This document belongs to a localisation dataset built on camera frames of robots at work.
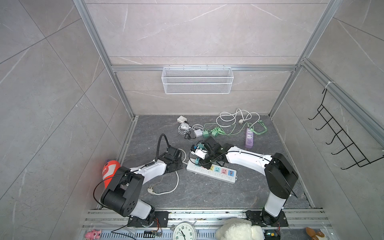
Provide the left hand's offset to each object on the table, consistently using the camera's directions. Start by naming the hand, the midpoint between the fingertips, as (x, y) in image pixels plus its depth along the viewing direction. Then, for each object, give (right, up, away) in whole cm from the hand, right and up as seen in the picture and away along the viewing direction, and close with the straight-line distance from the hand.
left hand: (180, 162), depth 92 cm
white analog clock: (+5, -26, -25) cm, 36 cm away
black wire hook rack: (+77, +15, -28) cm, 83 cm away
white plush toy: (+26, -16, -38) cm, 49 cm away
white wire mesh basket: (+9, +54, +8) cm, 56 cm away
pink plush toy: (-37, -28, -25) cm, 53 cm away
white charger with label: (+12, +18, +15) cm, 26 cm away
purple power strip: (+48, +14, +11) cm, 51 cm away
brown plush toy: (+65, -29, -24) cm, 75 cm away
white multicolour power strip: (+24, -5, -5) cm, 25 cm away
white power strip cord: (-15, -13, -11) cm, 23 cm away
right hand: (+13, +2, -4) cm, 14 cm away
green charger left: (+17, +17, +15) cm, 28 cm away
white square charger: (-1, +28, +22) cm, 36 cm away
